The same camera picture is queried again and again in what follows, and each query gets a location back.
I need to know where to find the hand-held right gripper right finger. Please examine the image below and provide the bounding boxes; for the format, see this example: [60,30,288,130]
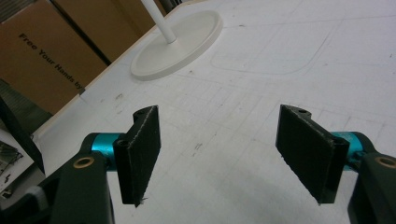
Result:
[275,104,351,205]

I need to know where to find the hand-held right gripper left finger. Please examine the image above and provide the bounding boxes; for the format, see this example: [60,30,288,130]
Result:
[112,105,163,208]

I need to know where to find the white utensil rack stand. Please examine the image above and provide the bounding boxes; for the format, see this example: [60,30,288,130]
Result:
[130,0,224,82]

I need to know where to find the white gridded mat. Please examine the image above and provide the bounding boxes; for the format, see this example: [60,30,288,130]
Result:
[32,0,396,224]

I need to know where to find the white sheet with dark print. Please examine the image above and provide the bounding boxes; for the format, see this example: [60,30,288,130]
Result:
[0,129,35,200]

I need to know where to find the black slanted bar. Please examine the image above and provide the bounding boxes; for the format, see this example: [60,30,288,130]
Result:
[0,95,46,175]

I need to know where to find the printed brown cardboard box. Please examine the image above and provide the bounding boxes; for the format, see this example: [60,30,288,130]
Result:
[0,1,109,116]

